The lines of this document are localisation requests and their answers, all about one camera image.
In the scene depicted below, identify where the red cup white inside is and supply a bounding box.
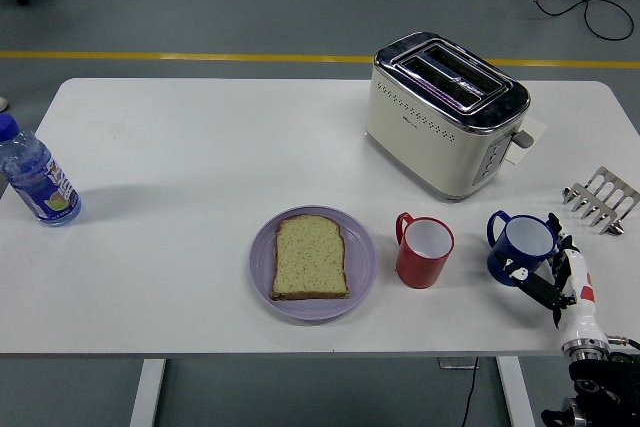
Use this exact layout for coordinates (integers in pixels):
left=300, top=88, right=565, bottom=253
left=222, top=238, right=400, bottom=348
left=395, top=211, right=456, bottom=291

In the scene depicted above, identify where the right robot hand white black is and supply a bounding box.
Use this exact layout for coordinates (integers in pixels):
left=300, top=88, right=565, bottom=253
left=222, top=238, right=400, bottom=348
left=495, top=211, right=604, bottom=348

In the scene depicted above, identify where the purple plate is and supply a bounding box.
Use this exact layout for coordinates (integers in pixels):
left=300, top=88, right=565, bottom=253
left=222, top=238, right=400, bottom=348
left=249, top=204, right=379, bottom=322

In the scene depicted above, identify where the blue cup white inside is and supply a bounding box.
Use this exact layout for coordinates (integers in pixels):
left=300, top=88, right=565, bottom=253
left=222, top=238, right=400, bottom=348
left=486, top=209, right=559, bottom=287

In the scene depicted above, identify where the thin black hanging cable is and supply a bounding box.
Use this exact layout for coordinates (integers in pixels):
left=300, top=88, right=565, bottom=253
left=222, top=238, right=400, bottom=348
left=459, top=356, right=480, bottom=427

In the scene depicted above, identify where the metal toast rack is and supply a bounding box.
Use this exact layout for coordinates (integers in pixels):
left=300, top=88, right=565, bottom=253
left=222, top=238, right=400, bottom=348
left=561, top=165, right=640, bottom=236

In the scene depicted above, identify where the grey under-table bracket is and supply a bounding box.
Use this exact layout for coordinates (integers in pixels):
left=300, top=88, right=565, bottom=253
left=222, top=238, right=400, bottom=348
left=438, top=356, right=479, bottom=371

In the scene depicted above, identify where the white table leg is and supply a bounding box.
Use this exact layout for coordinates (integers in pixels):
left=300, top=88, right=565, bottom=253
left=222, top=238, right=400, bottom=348
left=128, top=359, right=167, bottom=427
left=496, top=356, right=536, bottom=427

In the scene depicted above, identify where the bread slice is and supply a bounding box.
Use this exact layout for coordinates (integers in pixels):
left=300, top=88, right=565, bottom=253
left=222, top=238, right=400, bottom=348
left=270, top=214, right=351, bottom=301

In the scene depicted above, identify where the cream chrome toaster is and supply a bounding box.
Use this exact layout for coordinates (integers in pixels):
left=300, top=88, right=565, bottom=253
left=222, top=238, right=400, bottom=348
left=363, top=31, right=535, bottom=203

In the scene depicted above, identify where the water bottle blue cap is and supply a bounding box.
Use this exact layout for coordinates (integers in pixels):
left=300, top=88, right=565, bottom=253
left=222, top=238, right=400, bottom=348
left=0, top=113, right=83, bottom=228

